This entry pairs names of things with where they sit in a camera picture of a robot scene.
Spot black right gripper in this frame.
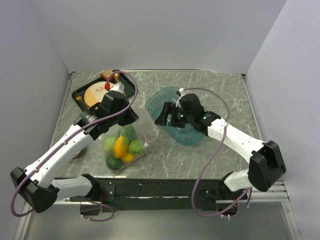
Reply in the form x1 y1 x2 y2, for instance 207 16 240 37
154 101 194 129

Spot green bell pepper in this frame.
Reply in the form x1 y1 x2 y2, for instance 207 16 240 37
118 124 138 142

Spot large green cabbage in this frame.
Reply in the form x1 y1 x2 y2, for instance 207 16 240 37
103 135 118 154

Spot yellow green mango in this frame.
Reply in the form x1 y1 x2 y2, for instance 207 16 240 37
113 136 130 159

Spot clear zip top bag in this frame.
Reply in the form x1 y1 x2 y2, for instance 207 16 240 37
99 108 159 176

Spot small green cabbage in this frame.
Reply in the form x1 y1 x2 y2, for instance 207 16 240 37
128 139 144 155

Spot yellow lemon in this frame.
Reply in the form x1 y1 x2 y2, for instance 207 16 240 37
121 152 135 163

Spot dark green avocado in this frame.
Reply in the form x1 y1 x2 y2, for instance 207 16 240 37
105 154 123 171

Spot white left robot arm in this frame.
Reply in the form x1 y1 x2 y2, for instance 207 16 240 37
10 90 139 213

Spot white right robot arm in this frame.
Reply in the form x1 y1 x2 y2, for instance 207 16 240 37
154 93 287 199

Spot teal plastic tray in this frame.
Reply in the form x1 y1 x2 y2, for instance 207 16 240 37
145 86 205 147

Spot cream orange plate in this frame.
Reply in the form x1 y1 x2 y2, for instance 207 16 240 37
84 81 108 107

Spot gold spoon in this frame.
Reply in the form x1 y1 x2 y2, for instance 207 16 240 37
113 69 121 83

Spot orange ceramic cup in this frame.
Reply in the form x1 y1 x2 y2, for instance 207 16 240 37
100 70 113 79

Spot gold fork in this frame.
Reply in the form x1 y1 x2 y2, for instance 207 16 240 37
75 94 85 104

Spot black serving tray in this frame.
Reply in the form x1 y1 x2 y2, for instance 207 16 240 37
71 69 135 111

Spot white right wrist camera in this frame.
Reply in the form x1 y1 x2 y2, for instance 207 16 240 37
175 88 186 108

